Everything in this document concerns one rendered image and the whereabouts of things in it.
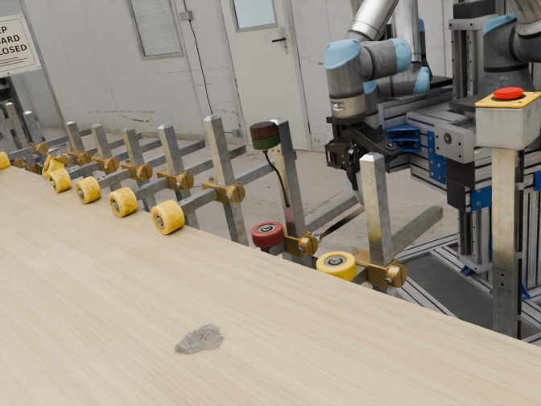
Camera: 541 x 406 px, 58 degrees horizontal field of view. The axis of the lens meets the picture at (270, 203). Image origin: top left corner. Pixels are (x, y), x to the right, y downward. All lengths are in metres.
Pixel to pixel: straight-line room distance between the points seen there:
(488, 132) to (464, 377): 0.36
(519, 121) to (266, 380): 0.53
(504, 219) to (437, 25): 3.08
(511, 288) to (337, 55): 0.54
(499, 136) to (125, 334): 0.72
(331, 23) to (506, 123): 3.62
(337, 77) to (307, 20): 3.46
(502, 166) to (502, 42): 0.70
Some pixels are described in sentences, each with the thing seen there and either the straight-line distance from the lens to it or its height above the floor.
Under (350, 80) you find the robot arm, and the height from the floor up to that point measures 1.24.
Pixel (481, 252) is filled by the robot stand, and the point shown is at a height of 0.42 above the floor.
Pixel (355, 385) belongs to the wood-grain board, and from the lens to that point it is 0.74.
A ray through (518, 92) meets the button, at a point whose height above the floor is 1.23.
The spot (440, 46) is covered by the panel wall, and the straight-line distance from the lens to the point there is 3.89.
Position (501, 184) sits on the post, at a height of 1.09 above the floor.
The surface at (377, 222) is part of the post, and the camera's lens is 1.02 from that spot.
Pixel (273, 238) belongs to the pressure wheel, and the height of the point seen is 0.90.
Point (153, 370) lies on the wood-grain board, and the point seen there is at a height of 0.90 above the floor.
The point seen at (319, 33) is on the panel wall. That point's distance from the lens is 4.43.
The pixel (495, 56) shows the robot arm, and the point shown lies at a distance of 1.52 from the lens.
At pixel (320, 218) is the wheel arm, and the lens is 1.32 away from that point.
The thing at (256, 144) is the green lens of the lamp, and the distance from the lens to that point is 1.09.
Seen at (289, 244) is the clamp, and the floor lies 0.85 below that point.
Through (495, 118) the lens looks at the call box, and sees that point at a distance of 0.80.
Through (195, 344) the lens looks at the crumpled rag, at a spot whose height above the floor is 0.91.
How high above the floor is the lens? 1.42
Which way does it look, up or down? 22 degrees down
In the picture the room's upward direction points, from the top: 11 degrees counter-clockwise
